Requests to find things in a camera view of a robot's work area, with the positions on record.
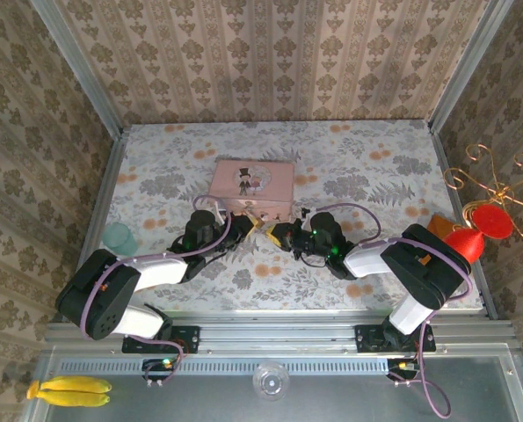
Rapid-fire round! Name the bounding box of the yellow banana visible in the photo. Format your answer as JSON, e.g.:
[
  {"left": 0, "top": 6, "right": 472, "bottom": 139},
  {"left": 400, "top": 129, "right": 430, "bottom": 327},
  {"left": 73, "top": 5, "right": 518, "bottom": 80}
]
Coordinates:
[
  {"left": 25, "top": 380, "right": 112, "bottom": 408},
  {"left": 38, "top": 375, "right": 113, "bottom": 394}
]

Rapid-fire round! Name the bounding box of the gold wire curly stand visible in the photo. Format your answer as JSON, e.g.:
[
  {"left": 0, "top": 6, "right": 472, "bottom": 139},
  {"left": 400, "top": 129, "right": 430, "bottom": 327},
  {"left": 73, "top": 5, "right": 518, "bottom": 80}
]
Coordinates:
[{"left": 442, "top": 142, "right": 523, "bottom": 245}]

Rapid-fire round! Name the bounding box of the aluminium corner post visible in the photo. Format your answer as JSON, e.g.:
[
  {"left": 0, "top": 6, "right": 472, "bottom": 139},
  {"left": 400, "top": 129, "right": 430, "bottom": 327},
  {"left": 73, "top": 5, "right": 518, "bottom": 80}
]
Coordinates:
[
  {"left": 29, "top": 0, "right": 127, "bottom": 136},
  {"left": 426, "top": 0, "right": 516, "bottom": 134}
]

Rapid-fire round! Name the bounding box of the pink tin box with couple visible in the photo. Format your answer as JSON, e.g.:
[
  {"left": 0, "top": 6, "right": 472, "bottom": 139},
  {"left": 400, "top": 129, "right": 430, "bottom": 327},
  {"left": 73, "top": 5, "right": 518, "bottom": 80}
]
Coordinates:
[{"left": 208, "top": 158, "right": 296, "bottom": 223}]

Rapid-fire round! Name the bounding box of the slotted grey cable duct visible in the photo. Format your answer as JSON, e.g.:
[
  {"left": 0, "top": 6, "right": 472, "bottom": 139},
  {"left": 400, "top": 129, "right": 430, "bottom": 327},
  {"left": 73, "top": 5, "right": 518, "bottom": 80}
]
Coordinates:
[{"left": 57, "top": 359, "right": 390, "bottom": 375}]

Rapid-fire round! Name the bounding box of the clear drinking glass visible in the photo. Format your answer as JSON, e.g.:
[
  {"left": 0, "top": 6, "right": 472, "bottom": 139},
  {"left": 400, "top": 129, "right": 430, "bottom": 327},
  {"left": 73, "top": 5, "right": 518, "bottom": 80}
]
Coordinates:
[{"left": 251, "top": 360, "right": 291, "bottom": 402}]

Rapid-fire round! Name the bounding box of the aluminium side rail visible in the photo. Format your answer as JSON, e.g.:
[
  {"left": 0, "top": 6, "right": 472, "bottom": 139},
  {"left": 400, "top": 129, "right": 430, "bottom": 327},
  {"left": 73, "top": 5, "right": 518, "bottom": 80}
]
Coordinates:
[
  {"left": 428, "top": 126, "right": 500, "bottom": 321},
  {"left": 61, "top": 130, "right": 129, "bottom": 323}
]

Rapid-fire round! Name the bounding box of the small black connector board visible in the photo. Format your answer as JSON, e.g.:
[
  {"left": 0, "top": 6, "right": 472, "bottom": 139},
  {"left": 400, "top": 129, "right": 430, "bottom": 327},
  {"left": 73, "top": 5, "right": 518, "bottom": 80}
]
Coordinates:
[
  {"left": 385, "top": 357, "right": 422, "bottom": 382},
  {"left": 141, "top": 357, "right": 179, "bottom": 382}
]

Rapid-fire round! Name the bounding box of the pale green translucent cup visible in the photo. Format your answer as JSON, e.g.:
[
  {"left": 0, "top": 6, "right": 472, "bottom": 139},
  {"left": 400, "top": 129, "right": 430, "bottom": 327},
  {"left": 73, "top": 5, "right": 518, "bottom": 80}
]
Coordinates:
[{"left": 101, "top": 221, "right": 138, "bottom": 257}]

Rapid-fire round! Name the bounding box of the black base plate right arm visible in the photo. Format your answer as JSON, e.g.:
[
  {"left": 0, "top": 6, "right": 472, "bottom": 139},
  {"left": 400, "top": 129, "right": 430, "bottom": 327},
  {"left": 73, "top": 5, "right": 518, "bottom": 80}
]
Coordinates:
[{"left": 354, "top": 324, "right": 437, "bottom": 354}]

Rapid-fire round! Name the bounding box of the red hourglass shaped object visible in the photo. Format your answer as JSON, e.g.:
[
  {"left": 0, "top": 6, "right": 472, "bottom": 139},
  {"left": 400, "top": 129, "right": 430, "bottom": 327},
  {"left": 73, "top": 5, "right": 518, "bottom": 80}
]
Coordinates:
[{"left": 442, "top": 203, "right": 514, "bottom": 266}]

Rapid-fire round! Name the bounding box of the black base plate left arm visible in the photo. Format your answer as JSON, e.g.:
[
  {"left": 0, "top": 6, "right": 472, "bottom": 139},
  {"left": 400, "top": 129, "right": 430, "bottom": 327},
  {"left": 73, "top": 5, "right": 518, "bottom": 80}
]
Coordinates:
[{"left": 120, "top": 324, "right": 201, "bottom": 355}]

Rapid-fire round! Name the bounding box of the aluminium front rail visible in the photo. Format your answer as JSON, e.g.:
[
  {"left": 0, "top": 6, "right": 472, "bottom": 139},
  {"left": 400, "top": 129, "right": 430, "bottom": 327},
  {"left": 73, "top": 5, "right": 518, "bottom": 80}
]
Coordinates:
[{"left": 44, "top": 316, "right": 518, "bottom": 355}]

